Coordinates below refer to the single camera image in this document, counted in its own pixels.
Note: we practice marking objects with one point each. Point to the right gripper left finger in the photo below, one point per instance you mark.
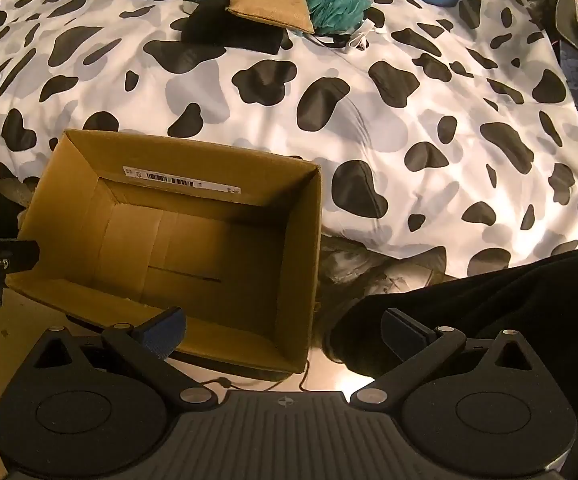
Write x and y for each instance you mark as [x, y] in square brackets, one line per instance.
[145, 347]

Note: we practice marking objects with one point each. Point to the cow print blanket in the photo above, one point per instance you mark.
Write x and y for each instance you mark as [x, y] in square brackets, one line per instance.
[453, 128]

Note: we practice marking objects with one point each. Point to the black cloth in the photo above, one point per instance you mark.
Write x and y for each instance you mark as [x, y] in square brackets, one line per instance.
[212, 25]

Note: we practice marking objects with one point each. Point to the tan drawstring pouch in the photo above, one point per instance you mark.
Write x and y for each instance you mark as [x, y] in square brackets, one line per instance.
[292, 14]

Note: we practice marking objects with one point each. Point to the brown cardboard box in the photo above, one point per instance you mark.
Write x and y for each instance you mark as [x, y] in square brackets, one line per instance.
[130, 225]

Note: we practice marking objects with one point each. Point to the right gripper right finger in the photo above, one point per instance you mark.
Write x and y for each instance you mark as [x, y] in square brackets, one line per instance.
[422, 352]

